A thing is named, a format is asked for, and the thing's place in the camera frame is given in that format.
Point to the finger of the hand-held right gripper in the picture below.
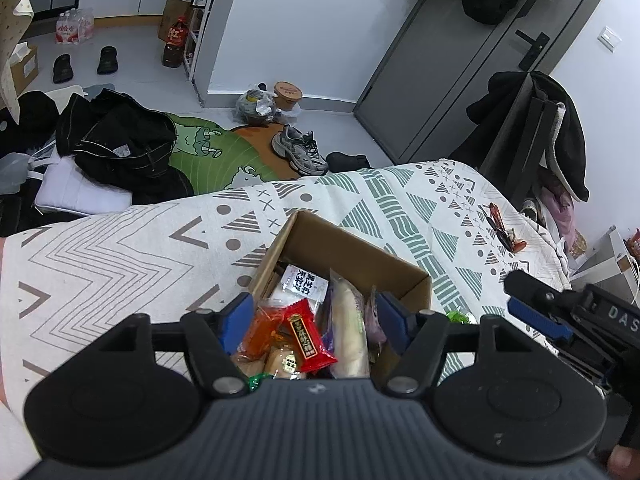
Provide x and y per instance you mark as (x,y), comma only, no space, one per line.
(537,316)

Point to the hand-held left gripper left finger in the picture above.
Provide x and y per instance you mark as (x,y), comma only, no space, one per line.
(236,322)

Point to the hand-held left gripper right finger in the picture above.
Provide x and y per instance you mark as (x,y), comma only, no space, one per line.
(394,322)

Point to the purple snack packet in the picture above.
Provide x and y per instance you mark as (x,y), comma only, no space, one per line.
(375,325)

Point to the orange snack packet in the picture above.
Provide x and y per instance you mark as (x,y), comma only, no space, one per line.
(261,332)

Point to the large white bread packet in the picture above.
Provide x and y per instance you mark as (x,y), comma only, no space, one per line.
(349,325)

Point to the red snack packet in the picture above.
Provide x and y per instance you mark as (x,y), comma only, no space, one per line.
(306,337)

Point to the white snack packet black print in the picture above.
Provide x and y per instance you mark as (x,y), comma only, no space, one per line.
(302,285)

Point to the cardboard box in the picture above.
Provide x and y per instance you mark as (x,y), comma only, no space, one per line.
(350,255)

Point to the person's right hand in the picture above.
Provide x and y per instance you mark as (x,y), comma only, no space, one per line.
(626,461)

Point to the green snack packet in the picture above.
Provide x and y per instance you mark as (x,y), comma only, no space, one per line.
(459,316)

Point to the white appliance box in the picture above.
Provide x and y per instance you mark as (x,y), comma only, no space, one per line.
(607,255)

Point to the printed blanket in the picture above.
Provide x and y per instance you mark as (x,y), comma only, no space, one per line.
(150,260)

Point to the pink cloth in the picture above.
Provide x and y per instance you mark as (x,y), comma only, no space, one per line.
(560,207)

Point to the green cartoon rug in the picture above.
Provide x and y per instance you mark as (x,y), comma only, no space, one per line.
(225,155)

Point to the grey sneaker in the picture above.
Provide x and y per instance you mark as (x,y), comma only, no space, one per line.
(300,150)

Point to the chair with black coat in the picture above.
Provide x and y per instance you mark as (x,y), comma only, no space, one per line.
(565,130)

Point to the pile of black clothes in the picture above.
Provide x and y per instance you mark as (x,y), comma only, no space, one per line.
(125,145)

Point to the plastic trash bag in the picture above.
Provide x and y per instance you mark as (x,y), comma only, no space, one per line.
(255,105)

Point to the instant noodle cup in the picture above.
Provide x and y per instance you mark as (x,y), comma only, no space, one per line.
(287,94)

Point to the clear plastic bag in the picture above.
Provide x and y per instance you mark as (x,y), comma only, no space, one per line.
(17,172)

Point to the grey door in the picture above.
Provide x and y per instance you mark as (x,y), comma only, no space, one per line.
(465,60)

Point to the dark soda bottle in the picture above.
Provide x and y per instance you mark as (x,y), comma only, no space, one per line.
(175,45)

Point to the black cap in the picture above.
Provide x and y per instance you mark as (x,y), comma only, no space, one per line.
(27,120)

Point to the black slipper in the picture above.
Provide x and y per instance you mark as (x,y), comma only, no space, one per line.
(107,60)
(62,69)

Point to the white shelf rack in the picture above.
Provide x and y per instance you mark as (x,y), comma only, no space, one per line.
(202,25)

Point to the brown carton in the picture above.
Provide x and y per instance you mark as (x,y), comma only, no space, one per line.
(172,15)

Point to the open carton with white paper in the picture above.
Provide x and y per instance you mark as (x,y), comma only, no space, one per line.
(25,67)

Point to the pack of water bottles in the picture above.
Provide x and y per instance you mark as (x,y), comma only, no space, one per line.
(75,26)

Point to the dotted cream cloth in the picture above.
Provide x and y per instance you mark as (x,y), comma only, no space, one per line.
(10,35)

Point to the white light switch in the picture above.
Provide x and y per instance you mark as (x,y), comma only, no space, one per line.
(610,38)

